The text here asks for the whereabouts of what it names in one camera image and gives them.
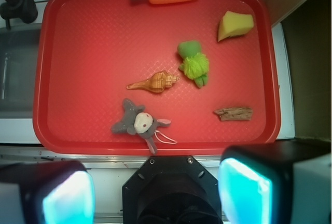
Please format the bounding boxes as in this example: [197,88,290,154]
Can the red plastic tray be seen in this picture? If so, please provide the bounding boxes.
[33,0,281,156]

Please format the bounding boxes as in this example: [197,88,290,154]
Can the brown wood chip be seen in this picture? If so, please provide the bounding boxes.
[214,107,253,121]

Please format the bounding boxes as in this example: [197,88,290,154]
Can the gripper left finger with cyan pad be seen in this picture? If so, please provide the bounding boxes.
[1,161,95,223]

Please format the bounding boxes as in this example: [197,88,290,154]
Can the yellow sponge wedge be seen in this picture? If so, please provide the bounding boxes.
[217,11,254,41]

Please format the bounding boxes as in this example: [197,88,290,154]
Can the orange striped seashell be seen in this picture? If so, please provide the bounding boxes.
[126,71,179,93]

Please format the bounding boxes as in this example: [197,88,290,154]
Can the grey metal sink basin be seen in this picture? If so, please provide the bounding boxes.
[1,24,41,119]

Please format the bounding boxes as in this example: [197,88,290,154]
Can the grey plush donkey toy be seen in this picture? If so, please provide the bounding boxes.
[110,98,177,155]

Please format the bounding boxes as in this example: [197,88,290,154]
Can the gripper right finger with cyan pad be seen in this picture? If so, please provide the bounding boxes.
[217,141,331,223]

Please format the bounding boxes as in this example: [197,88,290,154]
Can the green plush toy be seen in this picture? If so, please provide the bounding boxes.
[177,40,210,88]

